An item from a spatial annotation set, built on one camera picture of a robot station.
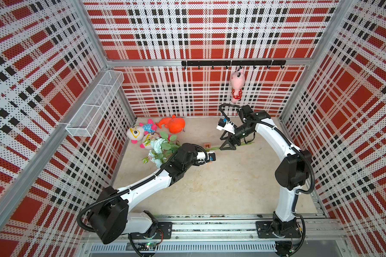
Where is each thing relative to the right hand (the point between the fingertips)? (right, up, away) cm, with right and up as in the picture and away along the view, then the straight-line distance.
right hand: (225, 142), depth 81 cm
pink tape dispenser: (-9, -3, +17) cm, 20 cm away
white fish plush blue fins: (-56, +5, +23) cm, 61 cm away
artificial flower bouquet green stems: (-32, -3, -3) cm, 32 cm away
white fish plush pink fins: (-47, +3, +20) cm, 51 cm away
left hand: (-13, -1, +2) cm, 13 cm away
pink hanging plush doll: (+8, +35, +9) cm, 37 cm away
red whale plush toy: (-30, +10, +26) cm, 41 cm away
